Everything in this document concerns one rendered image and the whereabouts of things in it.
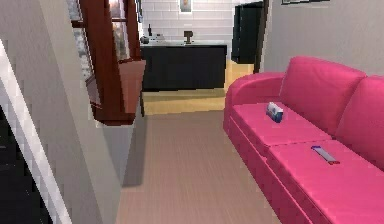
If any black kitchen counter cabinet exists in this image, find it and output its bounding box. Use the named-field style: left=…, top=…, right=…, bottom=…
left=139, top=40, right=228, bottom=92

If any blue and white box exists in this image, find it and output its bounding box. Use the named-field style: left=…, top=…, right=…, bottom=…
left=265, top=101, right=285, bottom=124

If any black fridge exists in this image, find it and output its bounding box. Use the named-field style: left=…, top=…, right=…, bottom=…
left=230, top=0, right=265, bottom=65

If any pink sofa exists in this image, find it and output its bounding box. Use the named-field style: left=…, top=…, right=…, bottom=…
left=222, top=55, right=384, bottom=224

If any grey remote control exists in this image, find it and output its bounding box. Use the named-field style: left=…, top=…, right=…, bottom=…
left=310, top=145, right=341, bottom=166

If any small framed wall picture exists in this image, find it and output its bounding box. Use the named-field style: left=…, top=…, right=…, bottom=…
left=179, top=0, right=193, bottom=14

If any dark framed wall picture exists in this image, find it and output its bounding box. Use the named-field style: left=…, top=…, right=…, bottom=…
left=280, top=0, right=331, bottom=6

